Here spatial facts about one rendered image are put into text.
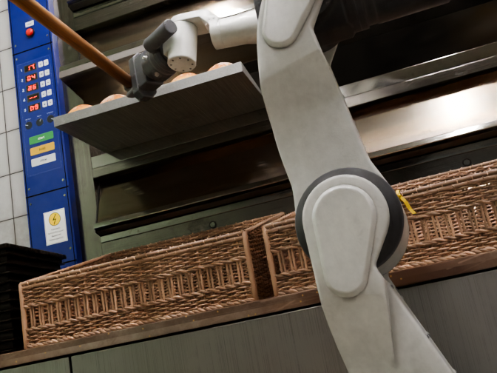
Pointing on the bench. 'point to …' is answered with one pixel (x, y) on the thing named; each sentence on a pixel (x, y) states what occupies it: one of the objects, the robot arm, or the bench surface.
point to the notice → (55, 226)
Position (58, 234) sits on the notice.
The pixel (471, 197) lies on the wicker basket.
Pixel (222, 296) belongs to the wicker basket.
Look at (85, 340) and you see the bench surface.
